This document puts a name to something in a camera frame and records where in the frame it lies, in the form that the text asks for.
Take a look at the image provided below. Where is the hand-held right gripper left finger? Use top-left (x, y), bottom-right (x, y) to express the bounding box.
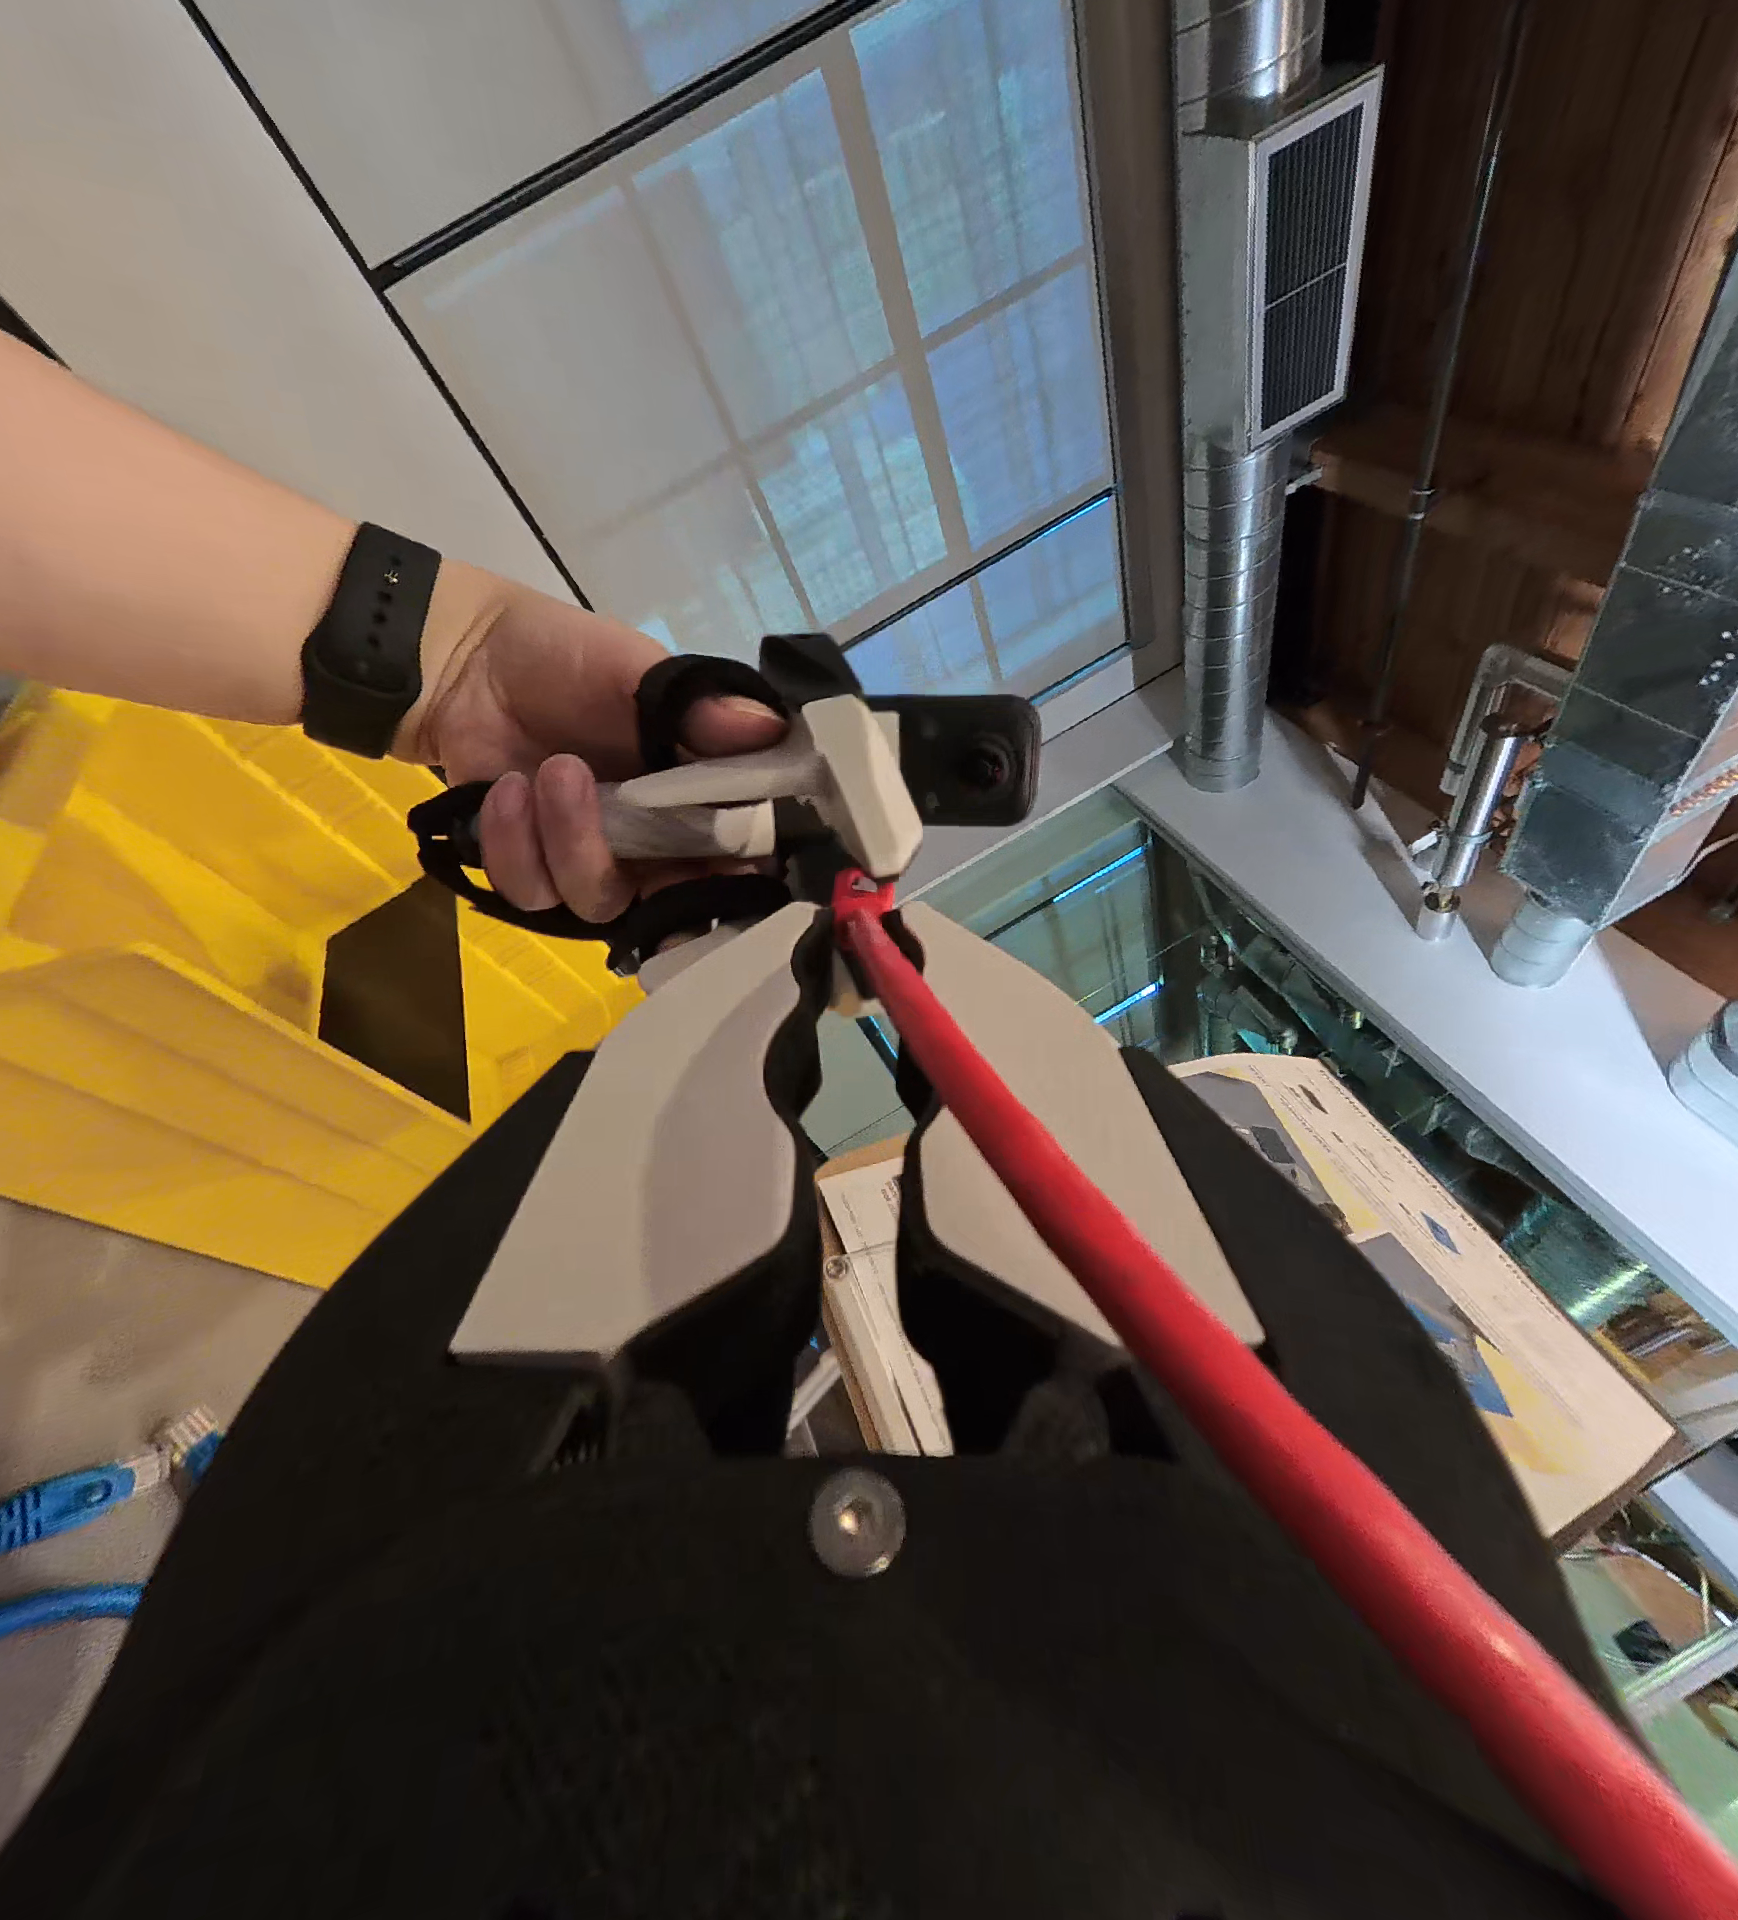
top-left (447, 901), bottom-right (826, 1457)

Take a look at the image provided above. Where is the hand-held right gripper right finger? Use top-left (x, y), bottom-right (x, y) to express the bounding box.
top-left (890, 901), bottom-right (1271, 1459)

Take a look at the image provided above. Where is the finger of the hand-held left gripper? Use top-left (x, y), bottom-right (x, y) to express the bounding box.
top-left (795, 694), bottom-right (926, 891)

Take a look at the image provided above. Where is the red ethernet cable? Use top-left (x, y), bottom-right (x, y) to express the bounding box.
top-left (828, 865), bottom-right (1738, 1920)

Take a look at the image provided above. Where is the yellow plastic bin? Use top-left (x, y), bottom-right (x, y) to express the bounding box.
top-left (0, 683), bottom-right (639, 1295)

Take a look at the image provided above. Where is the person's left forearm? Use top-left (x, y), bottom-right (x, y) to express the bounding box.
top-left (0, 277), bottom-right (360, 741)

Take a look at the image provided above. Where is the person's left hand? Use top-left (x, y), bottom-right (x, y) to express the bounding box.
top-left (397, 592), bottom-right (799, 926)

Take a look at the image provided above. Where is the large paned window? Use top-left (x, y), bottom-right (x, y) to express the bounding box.
top-left (387, 0), bottom-right (1137, 707)

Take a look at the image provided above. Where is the instruction sign board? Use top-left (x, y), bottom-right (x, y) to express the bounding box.
top-left (812, 1049), bottom-right (1683, 1549)

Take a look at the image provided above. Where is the metal cylinder fixture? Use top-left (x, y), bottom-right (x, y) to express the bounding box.
top-left (1414, 643), bottom-right (1575, 945)

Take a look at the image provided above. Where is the black smartwatch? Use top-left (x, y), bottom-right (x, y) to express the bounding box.
top-left (299, 520), bottom-right (447, 762)

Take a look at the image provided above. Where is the black ceiling pipe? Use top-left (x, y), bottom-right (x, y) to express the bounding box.
top-left (1354, 0), bottom-right (1544, 813)

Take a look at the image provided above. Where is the white air vent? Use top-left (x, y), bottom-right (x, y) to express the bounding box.
top-left (1244, 63), bottom-right (1388, 452)

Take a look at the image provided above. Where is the silver round duct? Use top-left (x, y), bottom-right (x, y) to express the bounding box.
top-left (1174, 0), bottom-right (1334, 795)

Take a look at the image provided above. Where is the blue ethernet cable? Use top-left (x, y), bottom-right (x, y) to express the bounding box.
top-left (0, 1401), bottom-right (228, 1686)

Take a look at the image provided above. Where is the square metal duct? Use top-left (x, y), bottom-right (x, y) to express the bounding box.
top-left (1496, 0), bottom-right (1738, 940)

